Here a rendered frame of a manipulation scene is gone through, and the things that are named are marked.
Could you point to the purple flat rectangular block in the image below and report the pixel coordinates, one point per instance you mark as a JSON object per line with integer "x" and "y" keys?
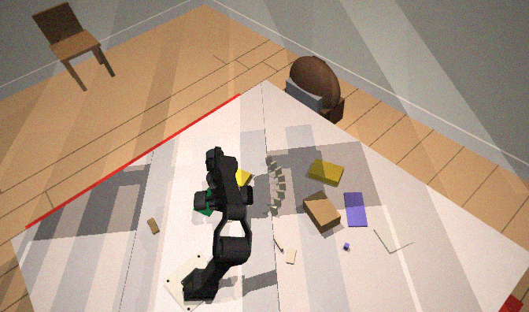
{"x": 355, "y": 211}

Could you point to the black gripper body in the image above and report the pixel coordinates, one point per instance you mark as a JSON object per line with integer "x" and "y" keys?
{"x": 200, "y": 198}

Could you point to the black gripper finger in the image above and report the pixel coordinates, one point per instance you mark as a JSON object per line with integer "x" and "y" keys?
{"x": 219, "y": 207}

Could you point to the green flat rectangular block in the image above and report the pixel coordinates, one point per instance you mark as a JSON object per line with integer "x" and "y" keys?
{"x": 207, "y": 211}

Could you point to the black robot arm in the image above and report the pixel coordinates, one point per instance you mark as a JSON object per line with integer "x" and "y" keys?
{"x": 228, "y": 251}

